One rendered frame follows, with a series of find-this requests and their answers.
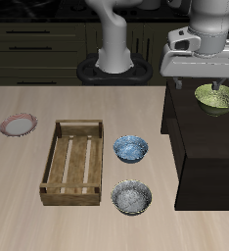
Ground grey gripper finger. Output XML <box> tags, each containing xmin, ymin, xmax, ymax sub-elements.
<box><xmin>172</xmin><ymin>76</ymin><xmax>183</xmax><ymax>90</ymax></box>
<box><xmin>211</xmin><ymin>77</ymin><xmax>228</xmax><ymax>91</ymax></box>

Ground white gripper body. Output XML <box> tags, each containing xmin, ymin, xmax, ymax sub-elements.
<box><xmin>159</xmin><ymin>39</ymin><xmax>229</xmax><ymax>80</ymax></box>

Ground green bowl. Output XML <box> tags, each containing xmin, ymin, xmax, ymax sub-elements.
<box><xmin>194</xmin><ymin>83</ymin><xmax>229</xmax><ymax>118</ymax></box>

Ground blue bowl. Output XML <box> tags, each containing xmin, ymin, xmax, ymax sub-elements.
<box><xmin>113</xmin><ymin>134</ymin><xmax>150</xmax><ymax>165</ymax></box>

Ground grey bowl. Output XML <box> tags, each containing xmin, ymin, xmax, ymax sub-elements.
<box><xmin>110</xmin><ymin>178</ymin><xmax>154</xmax><ymax>217</ymax></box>

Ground wooden slat tray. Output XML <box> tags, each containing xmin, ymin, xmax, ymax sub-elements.
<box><xmin>38</xmin><ymin>119</ymin><xmax>105</xmax><ymax>207</ymax></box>

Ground dark wooden cabinet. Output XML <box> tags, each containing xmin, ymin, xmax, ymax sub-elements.
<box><xmin>160</xmin><ymin>77</ymin><xmax>229</xmax><ymax>212</ymax></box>

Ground dark kitchen cupboards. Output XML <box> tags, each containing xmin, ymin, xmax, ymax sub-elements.
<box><xmin>0</xmin><ymin>0</ymin><xmax>229</xmax><ymax>87</ymax></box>

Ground white plate with red rim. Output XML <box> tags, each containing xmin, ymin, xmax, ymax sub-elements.
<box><xmin>0</xmin><ymin>113</ymin><xmax>39</xmax><ymax>137</ymax></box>

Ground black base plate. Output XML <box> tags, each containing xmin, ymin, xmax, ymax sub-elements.
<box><xmin>75</xmin><ymin>52</ymin><xmax>154</xmax><ymax>86</ymax></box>

